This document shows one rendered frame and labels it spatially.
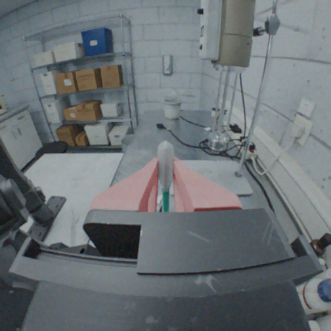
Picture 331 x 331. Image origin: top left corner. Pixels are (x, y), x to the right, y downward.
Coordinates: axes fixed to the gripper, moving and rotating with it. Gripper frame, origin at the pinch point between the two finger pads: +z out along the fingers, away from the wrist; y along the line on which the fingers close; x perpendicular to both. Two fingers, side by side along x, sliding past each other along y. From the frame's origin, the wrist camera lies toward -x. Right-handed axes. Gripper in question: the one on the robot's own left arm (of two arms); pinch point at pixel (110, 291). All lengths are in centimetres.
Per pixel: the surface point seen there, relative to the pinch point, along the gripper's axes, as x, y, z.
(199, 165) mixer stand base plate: -18, 46, 17
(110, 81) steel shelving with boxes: 51, 208, -39
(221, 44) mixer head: -39, 37, -21
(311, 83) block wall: -66, 41, 1
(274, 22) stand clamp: -55, 39, -20
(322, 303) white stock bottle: -35.2, -6.6, 16.6
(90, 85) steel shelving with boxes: 78, 209, -51
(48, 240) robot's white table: 24.0, 11.3, -6.2
